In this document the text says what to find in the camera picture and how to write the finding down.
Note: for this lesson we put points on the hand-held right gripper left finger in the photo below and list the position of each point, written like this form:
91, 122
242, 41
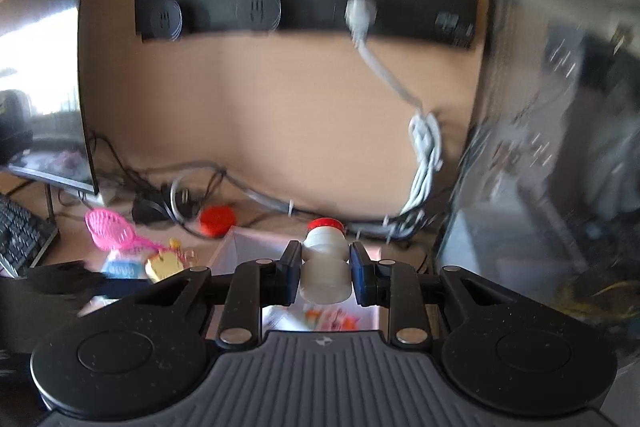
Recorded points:
291, 277

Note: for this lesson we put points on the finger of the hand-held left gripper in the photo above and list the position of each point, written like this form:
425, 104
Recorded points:
65, 278

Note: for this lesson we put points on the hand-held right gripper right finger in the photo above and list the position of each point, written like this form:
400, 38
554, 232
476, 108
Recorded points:
361, 277

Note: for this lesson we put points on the small white toy bottle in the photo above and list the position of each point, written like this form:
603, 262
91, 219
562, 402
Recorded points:
325, 272

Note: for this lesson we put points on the pink cardboard box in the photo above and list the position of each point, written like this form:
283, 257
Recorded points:
250, 247

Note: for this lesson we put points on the blue tissue packet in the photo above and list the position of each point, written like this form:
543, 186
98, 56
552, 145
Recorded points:
122, 268

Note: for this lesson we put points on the pink plastic toy basket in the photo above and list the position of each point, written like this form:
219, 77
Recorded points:
107, 227

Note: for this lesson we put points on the red round plastic toy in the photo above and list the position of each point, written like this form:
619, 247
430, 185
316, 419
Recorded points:
217, 219

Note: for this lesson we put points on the black mechanical keyboard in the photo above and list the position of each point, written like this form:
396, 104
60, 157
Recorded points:
20, 237

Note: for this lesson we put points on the white power strip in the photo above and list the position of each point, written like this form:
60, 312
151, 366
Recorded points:
107, 195

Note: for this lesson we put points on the black power adapter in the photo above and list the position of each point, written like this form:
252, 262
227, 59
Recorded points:
147, 209

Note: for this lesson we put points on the black curved computer monitor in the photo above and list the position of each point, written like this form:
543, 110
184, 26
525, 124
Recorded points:
45, 57

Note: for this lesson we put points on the right computer monitor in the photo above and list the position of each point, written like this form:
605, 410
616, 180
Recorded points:
550, 107

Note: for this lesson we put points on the black wall socket strip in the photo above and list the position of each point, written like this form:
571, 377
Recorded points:
300, 14

